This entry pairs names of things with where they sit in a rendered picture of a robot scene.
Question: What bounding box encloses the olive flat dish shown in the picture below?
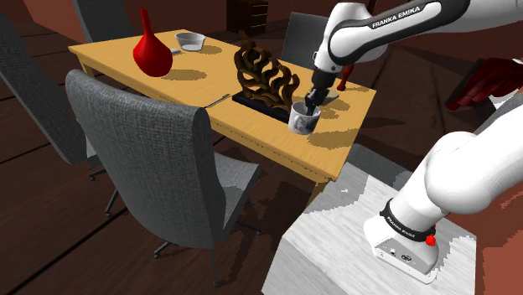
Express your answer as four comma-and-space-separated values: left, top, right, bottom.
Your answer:
319, 88, 340, 106

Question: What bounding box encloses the grey fabric chair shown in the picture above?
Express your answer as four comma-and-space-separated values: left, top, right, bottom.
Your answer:
280, 11, 330, 70
0, 11, 121, 219
65, 68, 263, 287
71, 0, 137, 44

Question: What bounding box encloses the red figure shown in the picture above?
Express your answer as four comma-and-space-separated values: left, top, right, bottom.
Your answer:
336, 63, 355, 92

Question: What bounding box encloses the red armchair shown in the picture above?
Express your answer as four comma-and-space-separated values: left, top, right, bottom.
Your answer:
444, 57, 523, 112

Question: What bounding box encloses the dark chest of drawers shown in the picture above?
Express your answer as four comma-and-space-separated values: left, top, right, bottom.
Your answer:
225, 0, 270, 36

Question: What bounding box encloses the grey robot stand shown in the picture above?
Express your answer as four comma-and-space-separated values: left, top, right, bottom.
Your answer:
261, 161, 478, 295

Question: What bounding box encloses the wooden dining table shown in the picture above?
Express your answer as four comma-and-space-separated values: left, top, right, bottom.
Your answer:
67, 28, 377, 205

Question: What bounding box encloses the white mug with picture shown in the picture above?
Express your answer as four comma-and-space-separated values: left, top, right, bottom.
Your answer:
287, 101, 323, 137

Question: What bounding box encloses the brown sculpture on black base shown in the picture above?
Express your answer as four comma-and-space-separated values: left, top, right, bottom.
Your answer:
231, 29, 302, 124

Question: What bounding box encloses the clear glass bowl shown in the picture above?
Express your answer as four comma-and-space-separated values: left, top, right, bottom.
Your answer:
174, 31, 207, 53

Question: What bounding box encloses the silver knife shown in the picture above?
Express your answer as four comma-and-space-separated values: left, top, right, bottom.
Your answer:
204, 93, 232, 110

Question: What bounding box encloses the red long-necked vase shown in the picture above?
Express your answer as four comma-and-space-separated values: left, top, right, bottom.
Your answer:
132, 8, 174, 78

